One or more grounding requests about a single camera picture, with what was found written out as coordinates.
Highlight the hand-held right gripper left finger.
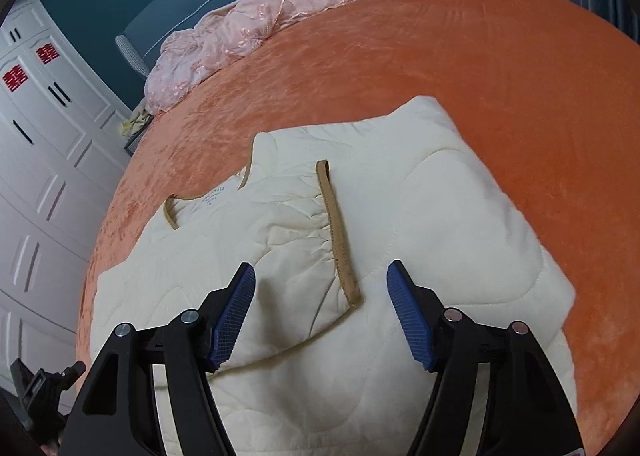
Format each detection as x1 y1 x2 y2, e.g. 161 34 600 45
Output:
59 262 258 456

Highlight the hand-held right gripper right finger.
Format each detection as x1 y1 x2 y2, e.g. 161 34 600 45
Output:
386 259 583 456

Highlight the cream quilted jacket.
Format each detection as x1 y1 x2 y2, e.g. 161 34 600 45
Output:
89 95 578 456

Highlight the dark nightstand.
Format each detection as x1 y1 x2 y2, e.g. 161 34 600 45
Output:
122 111 156 157

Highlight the white wardrobe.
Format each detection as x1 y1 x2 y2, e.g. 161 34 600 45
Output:
0 0 132 387

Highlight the yellowish cloth on nightstand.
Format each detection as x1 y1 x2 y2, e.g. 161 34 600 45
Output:
120 109 151 137

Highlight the orange plush bedspread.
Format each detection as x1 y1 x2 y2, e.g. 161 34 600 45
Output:
75 0 640 456

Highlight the grey checked fabric panel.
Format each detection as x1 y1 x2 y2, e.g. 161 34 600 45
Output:
115 35 151 78

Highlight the pink lace blanket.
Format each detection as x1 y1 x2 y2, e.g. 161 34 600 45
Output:
144 0 488 113

